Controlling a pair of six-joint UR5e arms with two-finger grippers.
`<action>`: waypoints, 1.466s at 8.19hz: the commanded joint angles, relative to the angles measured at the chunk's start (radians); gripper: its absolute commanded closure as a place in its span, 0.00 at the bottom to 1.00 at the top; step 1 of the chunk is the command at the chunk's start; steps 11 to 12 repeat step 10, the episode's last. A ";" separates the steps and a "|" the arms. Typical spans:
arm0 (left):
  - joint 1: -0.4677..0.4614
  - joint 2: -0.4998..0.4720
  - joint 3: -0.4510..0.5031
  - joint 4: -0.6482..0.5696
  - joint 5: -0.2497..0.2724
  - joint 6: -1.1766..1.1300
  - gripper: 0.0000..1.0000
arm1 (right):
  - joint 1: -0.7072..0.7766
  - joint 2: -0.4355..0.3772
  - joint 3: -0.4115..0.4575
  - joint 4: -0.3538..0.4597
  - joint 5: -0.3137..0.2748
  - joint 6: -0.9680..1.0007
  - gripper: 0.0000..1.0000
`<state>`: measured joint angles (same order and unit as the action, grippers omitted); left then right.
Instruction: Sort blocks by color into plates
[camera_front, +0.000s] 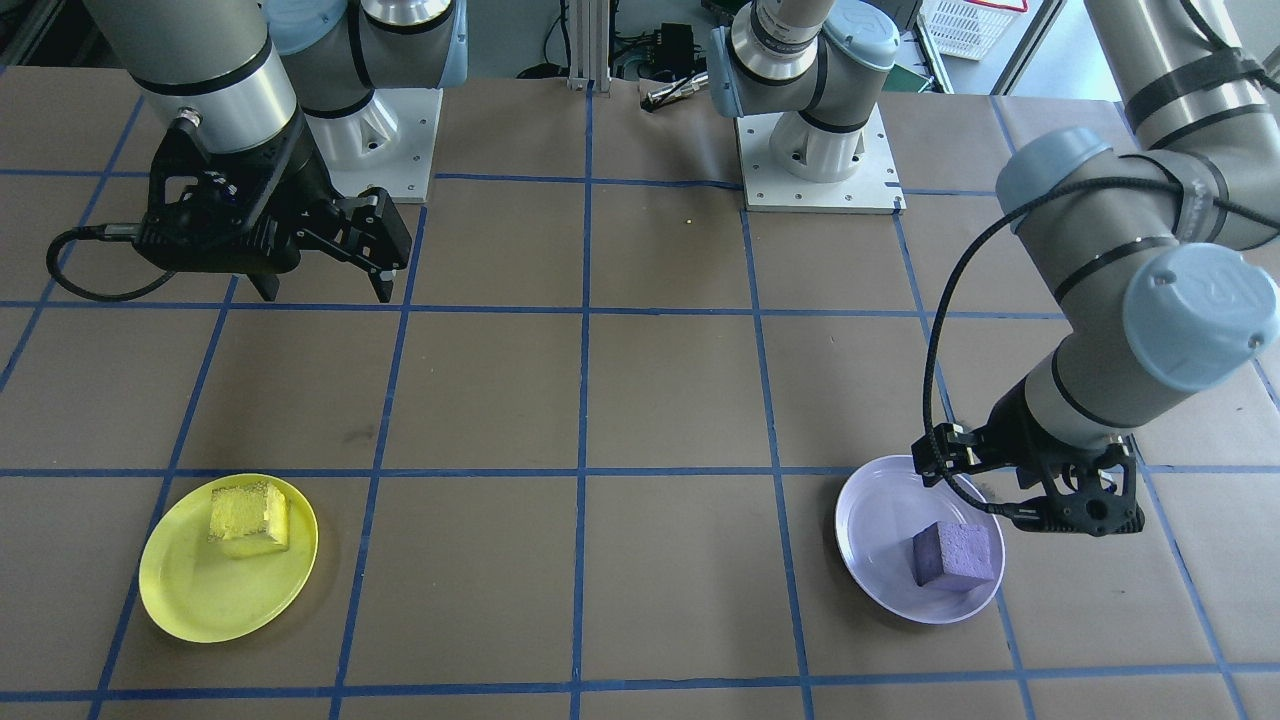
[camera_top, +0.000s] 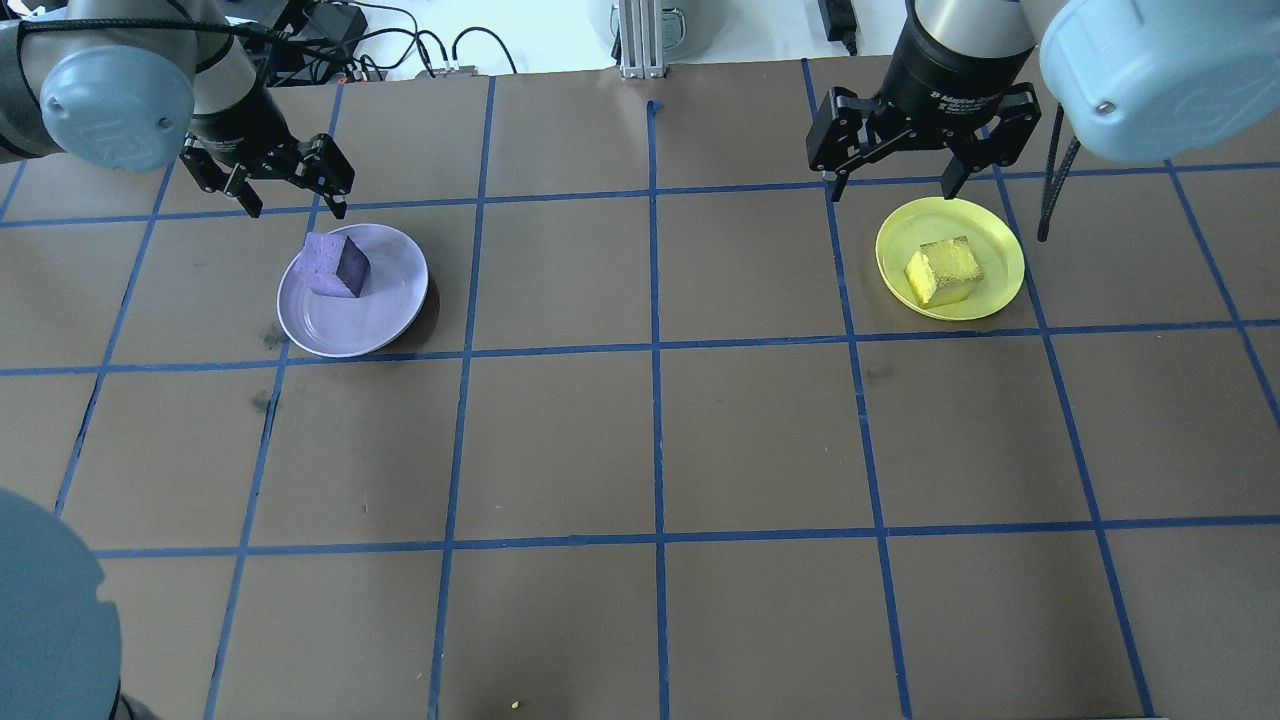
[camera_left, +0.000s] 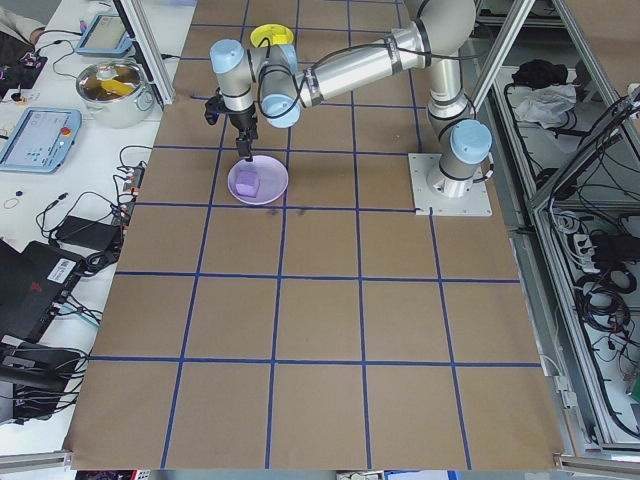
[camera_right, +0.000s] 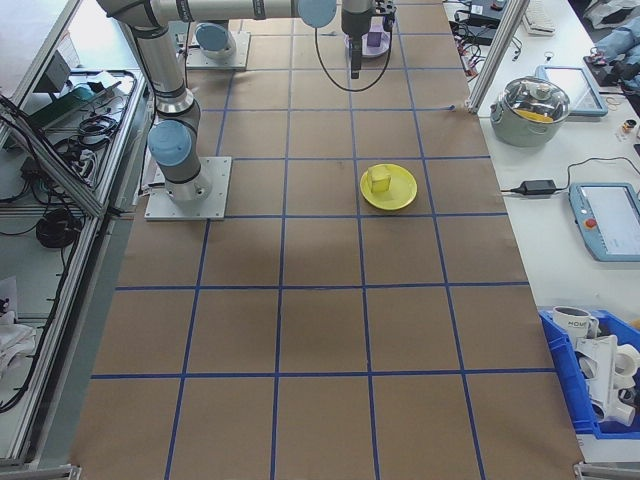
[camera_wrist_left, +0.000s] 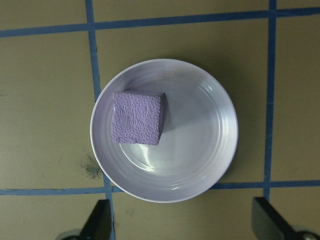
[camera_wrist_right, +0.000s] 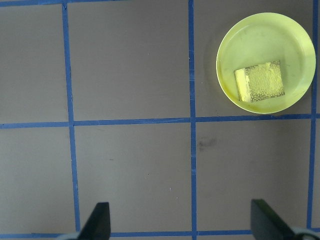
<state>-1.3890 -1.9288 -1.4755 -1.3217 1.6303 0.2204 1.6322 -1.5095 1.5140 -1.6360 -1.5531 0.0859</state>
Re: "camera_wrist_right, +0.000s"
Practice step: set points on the yellow foam block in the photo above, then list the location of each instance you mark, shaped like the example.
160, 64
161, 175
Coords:
262, 81

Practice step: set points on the yellow round plate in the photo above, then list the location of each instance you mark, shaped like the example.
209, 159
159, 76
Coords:
262, 37

